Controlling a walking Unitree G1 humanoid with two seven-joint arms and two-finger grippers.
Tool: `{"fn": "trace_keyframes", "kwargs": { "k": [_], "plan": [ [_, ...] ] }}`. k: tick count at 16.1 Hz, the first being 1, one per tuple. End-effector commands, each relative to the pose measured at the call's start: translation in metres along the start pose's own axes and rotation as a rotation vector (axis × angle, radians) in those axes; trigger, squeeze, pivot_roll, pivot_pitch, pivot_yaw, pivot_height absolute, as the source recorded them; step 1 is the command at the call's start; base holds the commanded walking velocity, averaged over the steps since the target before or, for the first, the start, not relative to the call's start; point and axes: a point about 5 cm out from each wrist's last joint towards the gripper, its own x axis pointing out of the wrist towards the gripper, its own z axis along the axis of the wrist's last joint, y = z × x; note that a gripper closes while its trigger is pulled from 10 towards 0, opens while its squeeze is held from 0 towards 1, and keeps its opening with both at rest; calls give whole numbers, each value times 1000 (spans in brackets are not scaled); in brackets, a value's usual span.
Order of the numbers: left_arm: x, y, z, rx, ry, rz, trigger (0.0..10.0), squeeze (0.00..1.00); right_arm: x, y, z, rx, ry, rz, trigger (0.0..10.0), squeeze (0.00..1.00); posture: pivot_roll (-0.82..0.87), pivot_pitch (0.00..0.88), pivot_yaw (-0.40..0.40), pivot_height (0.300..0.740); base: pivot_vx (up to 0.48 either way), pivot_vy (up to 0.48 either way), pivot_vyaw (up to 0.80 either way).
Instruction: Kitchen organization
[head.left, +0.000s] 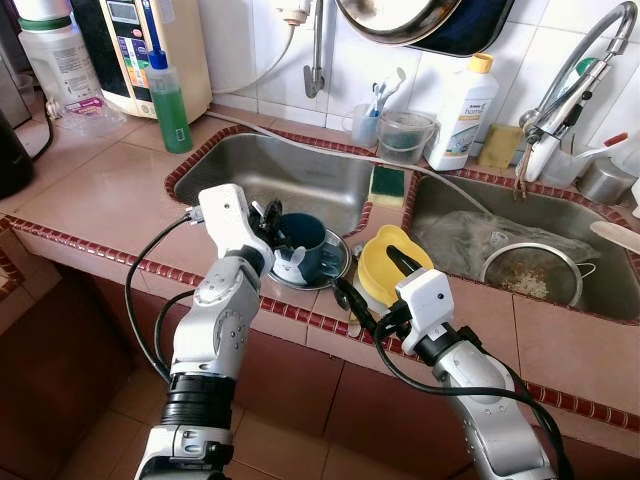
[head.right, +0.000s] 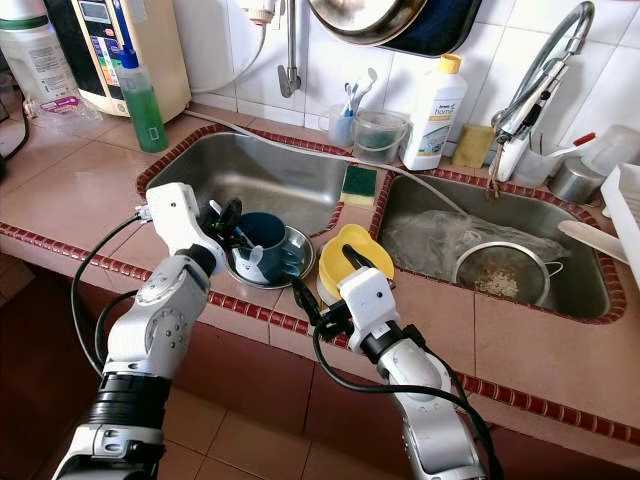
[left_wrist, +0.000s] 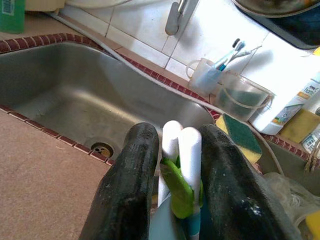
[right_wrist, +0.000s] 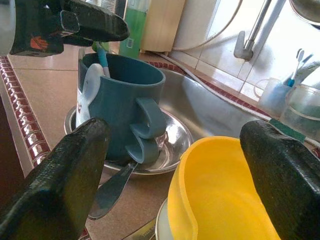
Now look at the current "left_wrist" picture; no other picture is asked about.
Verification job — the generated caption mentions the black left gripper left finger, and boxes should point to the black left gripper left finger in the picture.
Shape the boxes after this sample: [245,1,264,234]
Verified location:
[77,121,160,240]

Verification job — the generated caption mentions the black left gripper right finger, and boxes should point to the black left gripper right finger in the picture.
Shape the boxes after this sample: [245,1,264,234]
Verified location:
[198,123,303,240]

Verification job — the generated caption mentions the green plastic utensil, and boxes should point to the green plastic utensil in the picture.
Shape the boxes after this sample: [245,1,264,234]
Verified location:
[159,157,199,220]

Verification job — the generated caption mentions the yellow green sponge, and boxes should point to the yellow green sponge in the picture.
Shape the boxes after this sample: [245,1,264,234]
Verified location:
[215,113,263,163]

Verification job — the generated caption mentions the white plastic utensil handle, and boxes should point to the white plastic utensil handle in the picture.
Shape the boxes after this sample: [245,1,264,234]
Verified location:
[157,120,183,209]
[177,126,205,210]

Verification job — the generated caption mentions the yellow plastic bowl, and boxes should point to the yellow plastic bowl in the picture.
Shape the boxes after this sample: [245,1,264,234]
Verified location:
[304,209,320,240]

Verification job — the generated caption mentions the sink drain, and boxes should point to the sink drain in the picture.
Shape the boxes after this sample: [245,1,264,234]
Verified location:
[91,141,115,159]

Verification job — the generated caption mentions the grey plastic bag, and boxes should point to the grey plastic bag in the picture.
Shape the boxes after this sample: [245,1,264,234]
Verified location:
[262,172,320,226]

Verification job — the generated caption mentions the steel sink basin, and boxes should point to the steel sink basin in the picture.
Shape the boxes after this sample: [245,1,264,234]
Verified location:
[257,139,320,240]
[0,41,218,166]

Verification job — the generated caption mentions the white detergent bottle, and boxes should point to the white detergent bottle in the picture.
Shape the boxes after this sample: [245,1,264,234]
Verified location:
[248,72,320,136]

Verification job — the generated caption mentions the white printed package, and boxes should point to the white printed package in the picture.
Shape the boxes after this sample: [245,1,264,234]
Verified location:
[301,131,320,156]

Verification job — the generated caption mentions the clear plastic tub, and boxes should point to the clear plastic tub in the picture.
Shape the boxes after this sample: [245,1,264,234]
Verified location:
[215,71,275,122]

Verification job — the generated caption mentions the translucent toothbrush cup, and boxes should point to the translucent toothbrush cup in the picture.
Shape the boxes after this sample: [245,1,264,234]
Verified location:
[186,57,224,97]

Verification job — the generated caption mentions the blue toothbrush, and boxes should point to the blue toothbrush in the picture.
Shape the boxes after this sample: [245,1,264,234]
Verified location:
[215,41,247,72]

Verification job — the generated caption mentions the dark toothbrush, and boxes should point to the dark toothbrush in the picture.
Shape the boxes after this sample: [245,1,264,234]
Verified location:
[213,37,241,70]

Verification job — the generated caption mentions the dark blue pan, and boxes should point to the dark blue pan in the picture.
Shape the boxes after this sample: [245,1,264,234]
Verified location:
[237,7,320,50]

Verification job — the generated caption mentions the hanging steel pan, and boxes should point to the hanging steel pan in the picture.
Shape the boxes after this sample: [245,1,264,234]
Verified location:
[231,0,320,19]

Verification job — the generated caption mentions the beige water purifier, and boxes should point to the beige water purifier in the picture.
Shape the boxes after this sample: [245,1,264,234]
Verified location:
[24,0,67,13]

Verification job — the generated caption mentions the green dish soap bottle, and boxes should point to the green dish soap bottle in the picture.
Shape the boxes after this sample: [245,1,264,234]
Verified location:
[0,0,26,35]

